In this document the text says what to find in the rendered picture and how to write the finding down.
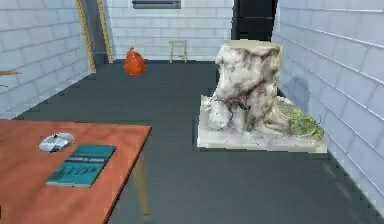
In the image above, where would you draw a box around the red-brown wooden table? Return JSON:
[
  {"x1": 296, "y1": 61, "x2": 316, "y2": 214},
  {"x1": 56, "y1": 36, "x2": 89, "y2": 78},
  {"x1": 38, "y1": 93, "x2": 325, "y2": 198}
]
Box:
[{"x1": 0, "y1": 119, "x2": 153, "y2": 224}]

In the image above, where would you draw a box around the teal book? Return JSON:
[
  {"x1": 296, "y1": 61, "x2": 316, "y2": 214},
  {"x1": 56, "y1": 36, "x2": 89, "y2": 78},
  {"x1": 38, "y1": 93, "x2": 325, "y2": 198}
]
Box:
[{"x1": 45, "y1": 143, "x2": 117, "y2": 189}]

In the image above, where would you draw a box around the silver round disc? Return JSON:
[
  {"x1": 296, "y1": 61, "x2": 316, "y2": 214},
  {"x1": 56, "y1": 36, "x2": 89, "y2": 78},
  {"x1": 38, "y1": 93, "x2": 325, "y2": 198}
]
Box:
[{"x1": 38, "y1": 132, "x2": 75, "y2": 153}]

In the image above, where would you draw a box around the white tree stump sculpture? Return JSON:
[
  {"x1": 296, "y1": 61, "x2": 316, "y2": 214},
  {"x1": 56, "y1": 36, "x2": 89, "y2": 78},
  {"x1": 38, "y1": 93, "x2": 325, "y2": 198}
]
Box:
[{"x1": 196, "y1": 39, "x2": 329, "y2": 154}]

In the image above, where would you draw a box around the small wooden stool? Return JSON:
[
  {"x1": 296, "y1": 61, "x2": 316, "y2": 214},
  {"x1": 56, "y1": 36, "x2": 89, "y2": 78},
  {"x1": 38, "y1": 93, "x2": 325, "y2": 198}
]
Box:
[{"x1": 168, "y1": 39, "x2": 188, "y2": 64}]

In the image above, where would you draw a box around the black tall cabinet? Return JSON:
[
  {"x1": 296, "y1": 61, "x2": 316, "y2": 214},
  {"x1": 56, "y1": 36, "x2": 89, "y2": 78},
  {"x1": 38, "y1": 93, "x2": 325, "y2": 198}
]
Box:
[{"x1": 230, "y1": 0, "x2": 279, "y2": 43}]

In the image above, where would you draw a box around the orange garbage bag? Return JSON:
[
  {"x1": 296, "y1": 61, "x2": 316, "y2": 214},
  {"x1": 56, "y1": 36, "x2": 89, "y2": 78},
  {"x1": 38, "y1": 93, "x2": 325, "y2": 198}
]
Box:
[{"x1": 123, "y1": 46, "x2": 147, "y2": 76}]

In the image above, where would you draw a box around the grey window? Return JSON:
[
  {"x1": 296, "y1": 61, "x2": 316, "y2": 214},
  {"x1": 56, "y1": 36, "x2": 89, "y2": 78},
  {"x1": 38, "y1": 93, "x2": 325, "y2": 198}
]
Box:
[{"x1": 131, "y1": 0, "x2": 182, "y2": 10}]

